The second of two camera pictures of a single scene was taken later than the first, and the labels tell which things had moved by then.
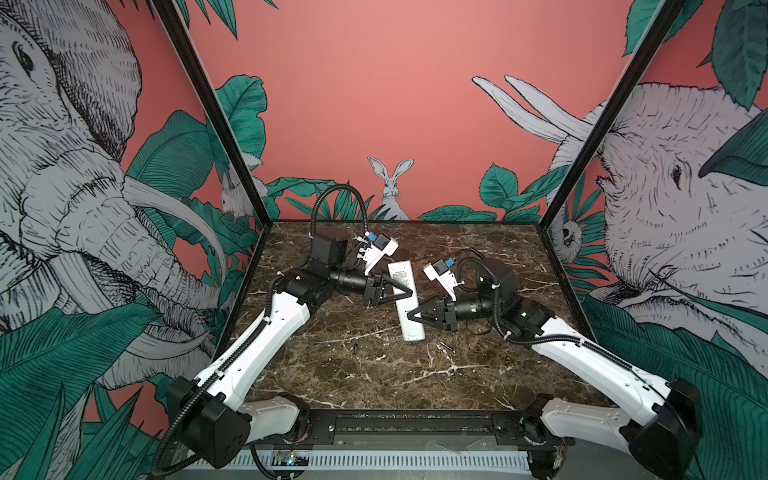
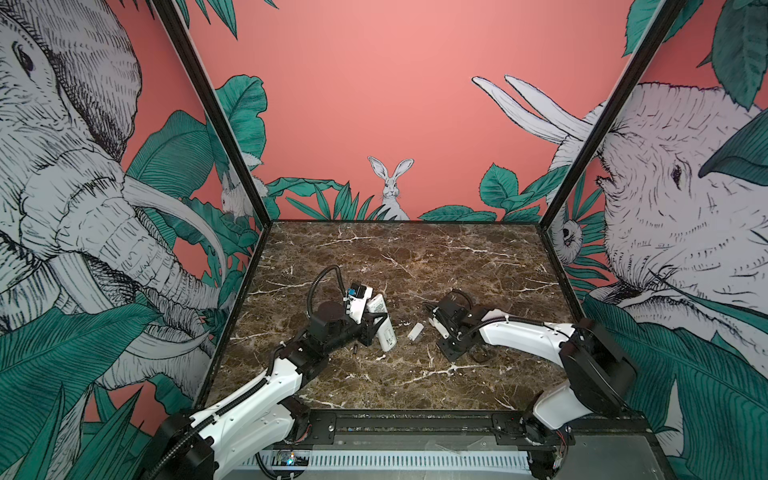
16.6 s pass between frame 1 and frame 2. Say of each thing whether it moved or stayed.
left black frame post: stayed
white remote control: moved
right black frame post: stayed
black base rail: stayed
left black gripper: moved
